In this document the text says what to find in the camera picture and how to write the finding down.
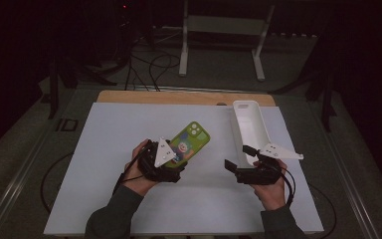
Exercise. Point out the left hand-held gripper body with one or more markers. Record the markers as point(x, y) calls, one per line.
point(162, 156)

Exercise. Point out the green cartoon phone case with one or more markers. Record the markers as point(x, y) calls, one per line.
point(194, 137)

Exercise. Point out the white metal stand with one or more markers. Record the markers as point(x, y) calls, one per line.
point(225, 25)

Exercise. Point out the white plastic container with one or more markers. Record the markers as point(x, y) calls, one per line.
point(250, 129)

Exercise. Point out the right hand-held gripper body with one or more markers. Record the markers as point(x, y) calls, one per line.
point(262, 174)

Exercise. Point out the black stand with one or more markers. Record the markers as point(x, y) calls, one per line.
point(54, 89)
point(325, 99)

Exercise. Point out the white table cover sheet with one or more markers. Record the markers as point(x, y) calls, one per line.
point(195, 205)

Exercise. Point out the person's left hand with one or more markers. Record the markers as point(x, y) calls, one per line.
point(136, 179)

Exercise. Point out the person's right hand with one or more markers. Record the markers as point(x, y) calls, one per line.
point(273, 195)

